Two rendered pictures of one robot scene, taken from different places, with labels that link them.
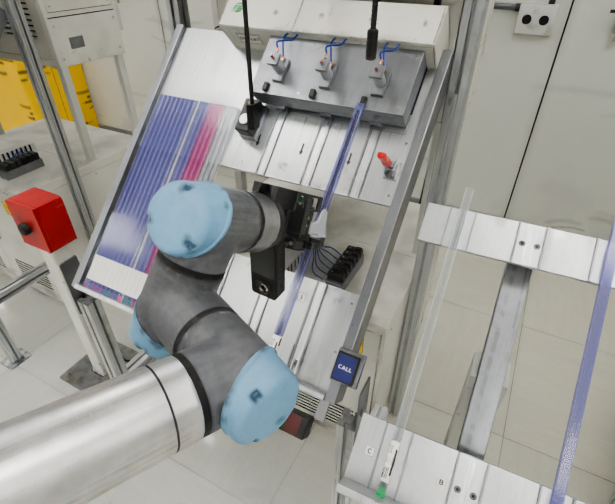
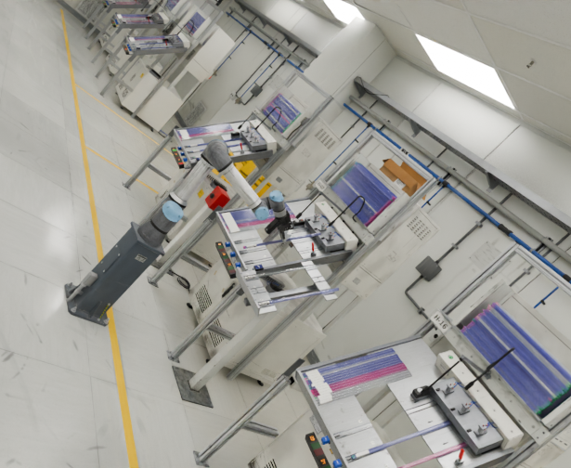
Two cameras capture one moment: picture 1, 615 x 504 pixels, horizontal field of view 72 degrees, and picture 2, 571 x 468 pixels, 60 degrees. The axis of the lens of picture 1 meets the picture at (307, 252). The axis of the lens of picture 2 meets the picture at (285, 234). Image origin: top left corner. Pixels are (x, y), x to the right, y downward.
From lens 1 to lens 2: 2.44 m
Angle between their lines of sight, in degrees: 32
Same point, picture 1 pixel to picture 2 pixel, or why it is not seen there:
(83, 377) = not seen: hidden behind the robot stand
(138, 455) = (251, 198)
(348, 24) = (338, 226)
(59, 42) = (274, 175)
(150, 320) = not seen: hidden behind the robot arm
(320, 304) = (266, 260)
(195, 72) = (299, 207)
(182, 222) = (276, 194)
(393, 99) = (328, 242)
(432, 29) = (350, 240)
